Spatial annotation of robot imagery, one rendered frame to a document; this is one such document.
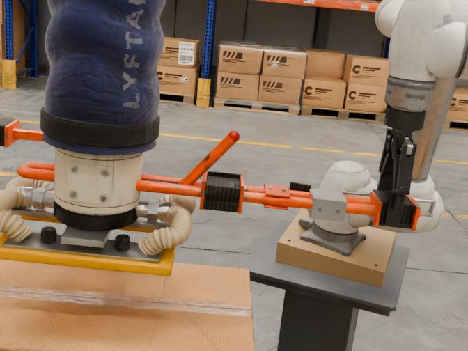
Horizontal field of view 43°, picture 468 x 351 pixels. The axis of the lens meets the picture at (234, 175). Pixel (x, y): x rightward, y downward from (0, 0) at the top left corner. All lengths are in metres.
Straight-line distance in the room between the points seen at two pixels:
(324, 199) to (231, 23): 8.47
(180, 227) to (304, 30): 8.61
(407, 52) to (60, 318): 0.84
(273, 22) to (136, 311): 8.53
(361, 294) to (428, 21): 0.98
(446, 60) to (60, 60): 0.69
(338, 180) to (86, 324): 1.00
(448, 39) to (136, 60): 0.56
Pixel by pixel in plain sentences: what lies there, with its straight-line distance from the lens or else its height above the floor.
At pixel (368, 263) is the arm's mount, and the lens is 1.96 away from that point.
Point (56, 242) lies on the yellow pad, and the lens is 1.18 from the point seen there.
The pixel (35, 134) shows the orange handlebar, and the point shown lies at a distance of 1.50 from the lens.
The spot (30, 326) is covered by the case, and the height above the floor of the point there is 0.95.
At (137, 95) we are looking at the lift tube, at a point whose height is 1.40.
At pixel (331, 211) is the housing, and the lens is 1.20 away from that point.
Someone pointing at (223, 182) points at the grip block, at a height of 1.23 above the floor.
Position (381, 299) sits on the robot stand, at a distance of 1.88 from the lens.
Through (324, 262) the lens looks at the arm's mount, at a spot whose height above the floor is 0.79.
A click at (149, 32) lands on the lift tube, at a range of 1.10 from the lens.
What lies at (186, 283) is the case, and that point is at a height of 0.95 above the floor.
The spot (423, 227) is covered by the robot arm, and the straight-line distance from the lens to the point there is 1.98.
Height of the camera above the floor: 1.60
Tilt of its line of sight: 17 degrees down
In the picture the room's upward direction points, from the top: 6 degrees clockwise
